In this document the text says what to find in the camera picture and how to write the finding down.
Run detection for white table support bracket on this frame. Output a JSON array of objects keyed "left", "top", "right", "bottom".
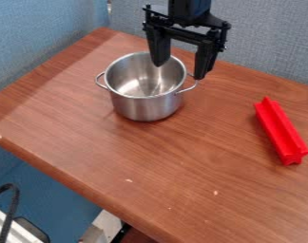
[{"left": 78, "top": 210, "right": 122, "bottom": 243}]

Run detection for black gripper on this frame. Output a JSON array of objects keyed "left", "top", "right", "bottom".
[{"left": 142, "top": 0, "right": 232, "bottom": 80}]

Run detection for red star-profile plastic bar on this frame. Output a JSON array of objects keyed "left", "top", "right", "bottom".
[{"left": 255, "top": 97, "right": 308, "bottom": 166}]

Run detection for stainless steel pot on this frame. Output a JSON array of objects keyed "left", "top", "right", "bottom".
[{"left": 94, "top": 51, "right": 198, "bottom": 122}]

